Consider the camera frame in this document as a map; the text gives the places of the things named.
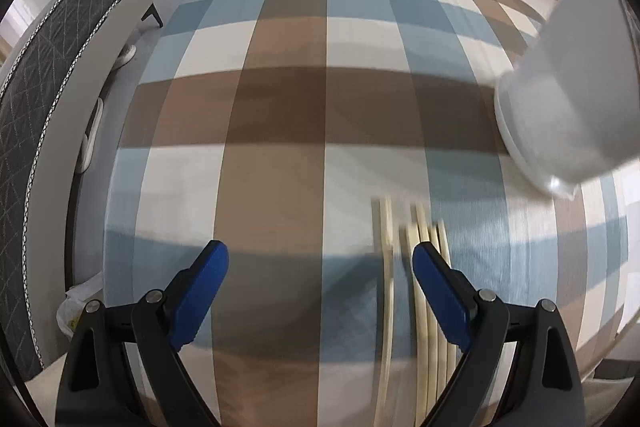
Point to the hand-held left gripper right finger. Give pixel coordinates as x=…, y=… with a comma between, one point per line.
x=442, y=297

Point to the grey quilted sofa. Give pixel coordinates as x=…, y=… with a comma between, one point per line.
x=40, y=107

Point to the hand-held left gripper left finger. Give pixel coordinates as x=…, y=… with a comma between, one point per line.
x=197, y=297

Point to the white plastic bag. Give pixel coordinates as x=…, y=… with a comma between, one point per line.
x=75, y=307

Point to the white round object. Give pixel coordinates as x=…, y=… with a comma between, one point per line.
x=126, y=56

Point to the checked tablecloth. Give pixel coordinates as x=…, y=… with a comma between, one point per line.
x=300, y=107

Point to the white curved bar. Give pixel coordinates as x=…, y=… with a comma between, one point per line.
x=90, y=137

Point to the bundle of wooden chopsticks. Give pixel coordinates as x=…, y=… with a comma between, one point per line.
x=424, y=357

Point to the grey white utensil holder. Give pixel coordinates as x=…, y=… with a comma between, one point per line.
x=565, y=107

